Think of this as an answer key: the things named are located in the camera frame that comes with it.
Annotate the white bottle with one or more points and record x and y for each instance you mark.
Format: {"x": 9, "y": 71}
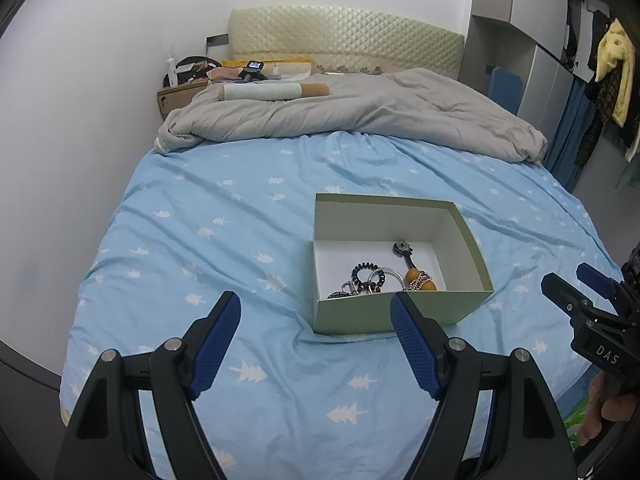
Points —
{"x": 172, "y": 72}

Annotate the brown patterned oval pendant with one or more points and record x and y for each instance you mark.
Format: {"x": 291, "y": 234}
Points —
{"x": 342, "y": 293}

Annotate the cream quilted headboard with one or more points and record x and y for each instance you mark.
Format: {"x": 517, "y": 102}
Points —
{"x": 350, "y": 35}

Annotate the yellow hanging garment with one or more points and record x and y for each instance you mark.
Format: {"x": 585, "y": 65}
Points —
{"x": 617, "y": 65}

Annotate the pink folded cloth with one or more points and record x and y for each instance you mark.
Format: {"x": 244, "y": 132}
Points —
{"x": 225, "y": 74}

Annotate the person's right hand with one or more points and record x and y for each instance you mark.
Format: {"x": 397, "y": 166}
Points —
{"x": 615, "y": 405}

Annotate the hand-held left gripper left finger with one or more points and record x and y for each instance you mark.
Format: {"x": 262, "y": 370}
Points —
{"x": 215, "y": 345}

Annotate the blue curtain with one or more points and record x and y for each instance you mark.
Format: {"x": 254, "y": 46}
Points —
{"x": 567, "y": 130}

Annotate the black wall socket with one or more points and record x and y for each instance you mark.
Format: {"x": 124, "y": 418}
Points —
{"x": 218, "y": 39}

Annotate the amber gourd pendant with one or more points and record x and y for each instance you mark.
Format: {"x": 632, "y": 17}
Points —
{"x": 414, "y": 276}

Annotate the black bag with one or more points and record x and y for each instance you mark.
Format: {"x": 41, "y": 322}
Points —
{"x": 192, "y": 62}

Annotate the green dotted cardboard box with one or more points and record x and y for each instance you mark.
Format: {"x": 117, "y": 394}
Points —
{"x": 350, "y": 317}

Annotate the dark hanging clothes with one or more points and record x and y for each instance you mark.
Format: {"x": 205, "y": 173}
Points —
{"x": 600, "y": 105}

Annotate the small black screen device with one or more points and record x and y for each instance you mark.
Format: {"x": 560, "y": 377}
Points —
{"x": 255, "y": 66}

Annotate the white rolled towel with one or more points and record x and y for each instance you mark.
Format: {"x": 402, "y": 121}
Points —
{"x": 260, "y": 91}

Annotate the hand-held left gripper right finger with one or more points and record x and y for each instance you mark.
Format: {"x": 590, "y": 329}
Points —
{"x": 412, "y": 345}

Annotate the blue tree print bedsheet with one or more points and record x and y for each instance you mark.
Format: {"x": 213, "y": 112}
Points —
{"x": 200, "y": 200}

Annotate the blue board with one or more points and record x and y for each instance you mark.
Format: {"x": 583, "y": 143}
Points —
{"x": 505, "y": 87}

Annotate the wooden nightstand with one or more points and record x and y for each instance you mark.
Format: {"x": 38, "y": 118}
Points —
{"x": 175, "y": 100}

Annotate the grey white wardrobe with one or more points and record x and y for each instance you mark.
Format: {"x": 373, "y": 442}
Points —
{"x": 545, "y": 75}

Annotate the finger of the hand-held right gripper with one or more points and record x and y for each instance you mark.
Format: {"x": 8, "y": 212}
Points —
{"x": 595, "y": 280}
{"x": 562, "y": 292}

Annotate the grey duvet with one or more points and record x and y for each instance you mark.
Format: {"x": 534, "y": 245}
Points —
{"x": 375, "y": 105}

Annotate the yellow pillow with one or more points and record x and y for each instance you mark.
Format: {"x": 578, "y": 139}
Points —
{"x": 285, "y": 67}

